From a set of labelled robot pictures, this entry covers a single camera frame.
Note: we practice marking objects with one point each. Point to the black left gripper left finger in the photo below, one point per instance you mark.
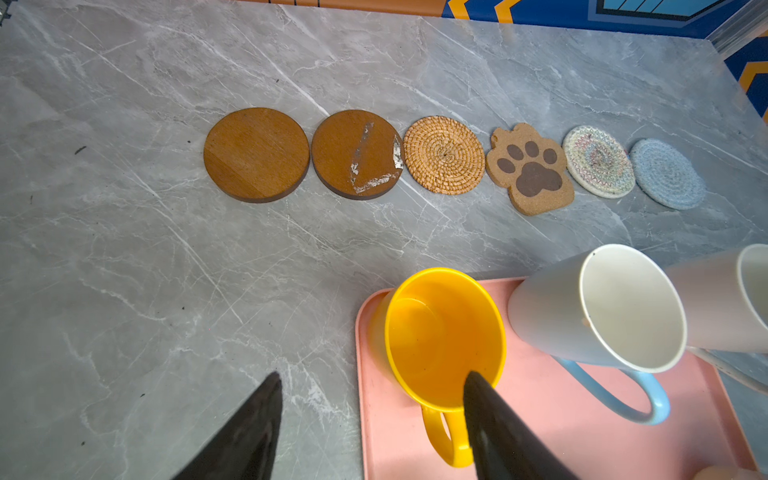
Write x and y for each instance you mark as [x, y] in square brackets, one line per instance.
[245, 447]

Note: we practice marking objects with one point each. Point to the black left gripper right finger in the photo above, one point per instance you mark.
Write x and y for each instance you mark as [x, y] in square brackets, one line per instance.
[503, 446]

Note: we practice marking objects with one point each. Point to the cork paw print coaster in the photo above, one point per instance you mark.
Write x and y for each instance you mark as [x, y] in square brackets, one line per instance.
[531, 168]

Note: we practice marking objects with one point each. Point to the matte round wooden coaster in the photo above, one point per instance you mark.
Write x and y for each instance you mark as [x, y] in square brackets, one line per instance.
[257, 155]

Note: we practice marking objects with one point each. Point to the woven rattan round coaster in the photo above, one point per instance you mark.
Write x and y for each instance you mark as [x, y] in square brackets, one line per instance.
[443, 155]

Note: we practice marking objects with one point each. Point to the multicolour woven round coaster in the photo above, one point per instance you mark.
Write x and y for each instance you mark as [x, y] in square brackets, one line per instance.
[598, 162]

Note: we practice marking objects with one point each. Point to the glossy round wooden coaster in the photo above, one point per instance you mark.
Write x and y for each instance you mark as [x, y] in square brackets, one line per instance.
[357, 154]

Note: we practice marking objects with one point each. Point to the light blue woven coaster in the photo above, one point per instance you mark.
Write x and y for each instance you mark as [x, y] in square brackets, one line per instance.
[666, 175]

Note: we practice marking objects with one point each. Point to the pink rectangular tray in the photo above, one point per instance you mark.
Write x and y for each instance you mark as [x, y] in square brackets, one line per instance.
[702, 429]

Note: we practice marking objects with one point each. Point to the yellow mug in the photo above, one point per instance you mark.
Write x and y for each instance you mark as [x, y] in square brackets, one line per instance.
[428, 335]

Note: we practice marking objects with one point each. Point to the light blue mug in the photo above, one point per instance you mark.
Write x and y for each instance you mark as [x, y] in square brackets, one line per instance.
[612, 307]

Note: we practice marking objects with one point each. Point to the white mug back right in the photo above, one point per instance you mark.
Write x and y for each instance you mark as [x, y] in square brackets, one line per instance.
[724, 296]

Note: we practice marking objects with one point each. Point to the aluminium corner post right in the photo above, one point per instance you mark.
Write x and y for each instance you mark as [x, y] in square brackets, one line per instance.
[742, 27]

